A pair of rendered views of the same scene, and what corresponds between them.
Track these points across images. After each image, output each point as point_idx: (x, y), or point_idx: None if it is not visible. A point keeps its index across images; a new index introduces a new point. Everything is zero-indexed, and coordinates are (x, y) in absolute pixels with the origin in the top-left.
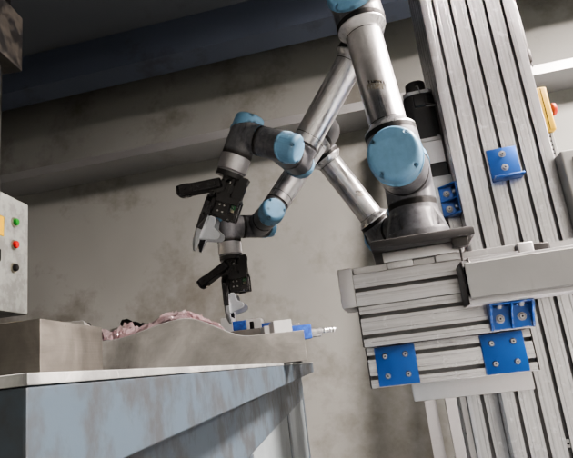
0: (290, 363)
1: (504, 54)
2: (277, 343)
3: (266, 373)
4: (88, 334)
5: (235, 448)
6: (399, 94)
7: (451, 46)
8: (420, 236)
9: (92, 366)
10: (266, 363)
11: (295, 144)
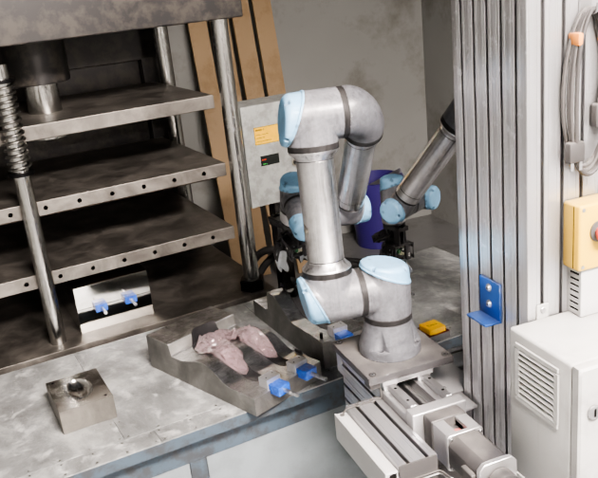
0: (292, 395)
1: (508, 163)
2: (242, 399)
3: (163, 446)
4: (100, 403)
5: (157, 467)
6: (325, 240)
7: (470, 124)
8: (348, 361)
9: (104, 414)
10: (161, 442)
11: (297, 232)
